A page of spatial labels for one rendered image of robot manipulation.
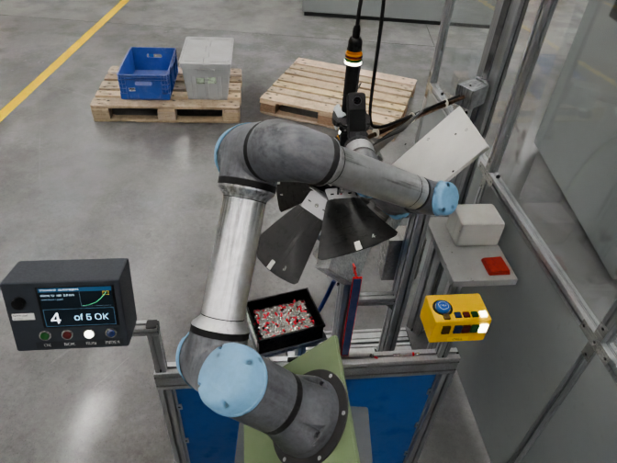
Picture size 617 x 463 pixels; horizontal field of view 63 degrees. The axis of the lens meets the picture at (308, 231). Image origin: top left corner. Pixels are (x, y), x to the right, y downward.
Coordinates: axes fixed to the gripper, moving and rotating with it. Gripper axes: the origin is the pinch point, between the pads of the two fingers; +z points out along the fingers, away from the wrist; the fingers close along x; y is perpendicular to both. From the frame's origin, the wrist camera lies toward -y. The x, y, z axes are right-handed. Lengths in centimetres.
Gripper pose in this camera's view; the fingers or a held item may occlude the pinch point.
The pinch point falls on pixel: (346, 105)
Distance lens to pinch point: 144.4
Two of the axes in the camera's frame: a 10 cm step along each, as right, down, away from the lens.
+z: -1.0, -6.5, 7.5
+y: -0.5, 7.6, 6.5
